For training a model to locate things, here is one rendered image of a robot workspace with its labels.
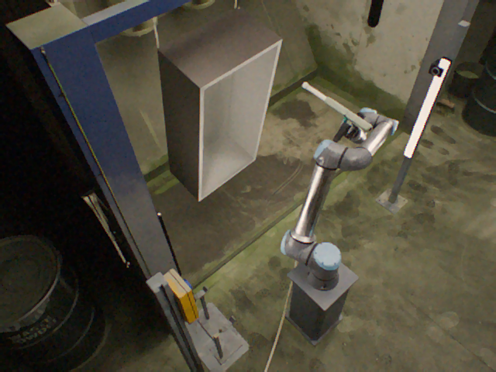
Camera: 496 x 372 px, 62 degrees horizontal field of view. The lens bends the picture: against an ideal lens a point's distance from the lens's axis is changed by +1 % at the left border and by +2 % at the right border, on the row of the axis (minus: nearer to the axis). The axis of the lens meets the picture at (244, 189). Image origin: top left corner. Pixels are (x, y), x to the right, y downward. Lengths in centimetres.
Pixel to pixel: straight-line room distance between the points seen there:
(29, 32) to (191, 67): 100
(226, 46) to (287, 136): 193
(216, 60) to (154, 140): 167
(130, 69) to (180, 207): 124
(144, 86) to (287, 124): 147
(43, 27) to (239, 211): 247
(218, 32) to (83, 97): 116
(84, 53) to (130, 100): 234
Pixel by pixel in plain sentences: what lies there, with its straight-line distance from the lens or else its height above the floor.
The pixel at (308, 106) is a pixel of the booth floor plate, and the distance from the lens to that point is 448.
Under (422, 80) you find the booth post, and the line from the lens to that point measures 406.
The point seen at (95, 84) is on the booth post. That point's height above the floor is 210.
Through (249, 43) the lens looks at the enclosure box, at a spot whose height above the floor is 165.
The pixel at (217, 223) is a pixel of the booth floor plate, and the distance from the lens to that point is 348.
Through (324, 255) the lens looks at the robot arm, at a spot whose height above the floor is 91.
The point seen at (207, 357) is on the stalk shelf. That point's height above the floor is 79.
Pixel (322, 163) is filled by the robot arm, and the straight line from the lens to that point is 213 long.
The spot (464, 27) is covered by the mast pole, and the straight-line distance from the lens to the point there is 274.
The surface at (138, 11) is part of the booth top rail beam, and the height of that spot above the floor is 227.
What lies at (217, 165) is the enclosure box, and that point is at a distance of 328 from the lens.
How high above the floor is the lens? 292
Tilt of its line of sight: 51 degrees down
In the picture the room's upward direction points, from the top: 4 degrees counter-clockwise
